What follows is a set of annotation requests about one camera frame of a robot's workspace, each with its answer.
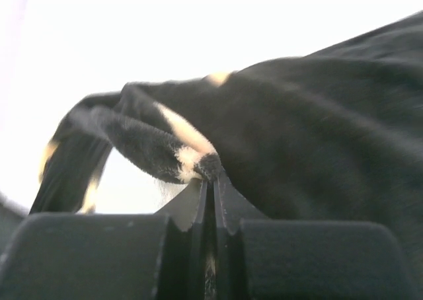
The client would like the black pillowcase with beige flowers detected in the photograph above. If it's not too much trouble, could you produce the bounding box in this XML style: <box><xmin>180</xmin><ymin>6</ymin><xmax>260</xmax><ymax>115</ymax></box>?
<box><xmin>30</xmin><ymin>13</ymin><xmax>422</xmax><ymax>293</ymax></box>

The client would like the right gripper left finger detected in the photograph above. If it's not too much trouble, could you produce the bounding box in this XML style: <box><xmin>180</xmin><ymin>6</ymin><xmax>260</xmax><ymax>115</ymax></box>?
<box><xmin>1</xmin><ymin>181</ymin><xmax>208</xmax><ymax>300</ymax></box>

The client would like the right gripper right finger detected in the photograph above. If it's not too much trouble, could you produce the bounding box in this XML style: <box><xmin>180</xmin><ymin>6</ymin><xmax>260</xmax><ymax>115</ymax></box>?
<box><xmin>213</xmin><ymin>174</ymin><xmax>420</xmax><ymax>299</ymax></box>

